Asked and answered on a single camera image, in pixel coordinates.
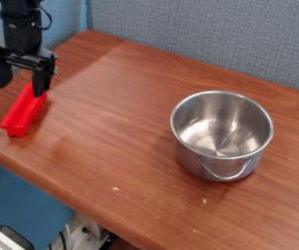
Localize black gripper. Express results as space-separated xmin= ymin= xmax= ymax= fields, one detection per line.
xmin=0 ymin=16 xmax=57 ymax=98

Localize red plastic block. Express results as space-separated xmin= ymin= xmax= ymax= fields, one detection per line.
xmin=0 ymin=83 xmax=48 ymax=138

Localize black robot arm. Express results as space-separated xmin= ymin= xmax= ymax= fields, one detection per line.
xmin=0 ymin=0 xmax=57 ymax=98

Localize white items under table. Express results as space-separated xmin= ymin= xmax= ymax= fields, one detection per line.
xmin=46 ymin=213 xmax=110 ymax=250

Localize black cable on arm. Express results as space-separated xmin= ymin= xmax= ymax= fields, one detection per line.
xmin=37 ymin=5 xmax=53 ymax=31

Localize metal pot with handle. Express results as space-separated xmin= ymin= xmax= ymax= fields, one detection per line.
xmin=169 ymin=90 xmax=273 ymax=182

